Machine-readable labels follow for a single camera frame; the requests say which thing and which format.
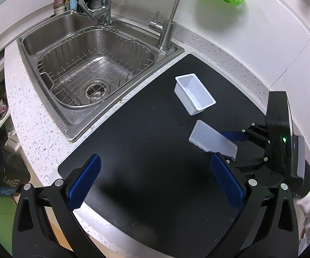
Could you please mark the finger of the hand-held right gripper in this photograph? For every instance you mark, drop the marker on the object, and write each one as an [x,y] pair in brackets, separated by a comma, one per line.
[235,136]
[251,164]

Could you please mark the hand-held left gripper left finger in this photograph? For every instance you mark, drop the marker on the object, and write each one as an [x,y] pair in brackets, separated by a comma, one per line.
[86,180]

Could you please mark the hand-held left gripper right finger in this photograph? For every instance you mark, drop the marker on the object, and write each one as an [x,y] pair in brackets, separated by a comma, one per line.
[227,182]

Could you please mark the white plastic lid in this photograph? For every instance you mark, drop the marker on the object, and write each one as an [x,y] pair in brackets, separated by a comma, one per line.
[211,139]

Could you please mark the white plastic container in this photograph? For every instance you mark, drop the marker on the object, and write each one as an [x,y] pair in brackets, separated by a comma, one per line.
[195,94]

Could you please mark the black countertop mat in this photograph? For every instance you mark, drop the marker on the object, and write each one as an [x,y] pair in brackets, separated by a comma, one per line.
[144,153]

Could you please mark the black appliance blue label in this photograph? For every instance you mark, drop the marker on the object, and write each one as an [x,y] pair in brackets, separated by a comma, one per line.
[4,166]

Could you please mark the metal bowl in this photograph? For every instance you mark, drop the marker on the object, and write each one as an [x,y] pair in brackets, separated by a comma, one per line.
[1,110]

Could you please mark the slim gooseneck filter tap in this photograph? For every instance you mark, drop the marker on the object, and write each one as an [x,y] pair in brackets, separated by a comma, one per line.
[165,35]

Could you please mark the stainless steel sink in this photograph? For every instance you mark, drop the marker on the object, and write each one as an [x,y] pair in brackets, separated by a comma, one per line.
[50,35]

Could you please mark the chrome main faucet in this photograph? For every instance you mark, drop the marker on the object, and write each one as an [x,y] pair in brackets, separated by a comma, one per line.
[105,10]

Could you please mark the pink bottle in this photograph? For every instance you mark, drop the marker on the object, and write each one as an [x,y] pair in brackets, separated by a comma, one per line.
[58,2]

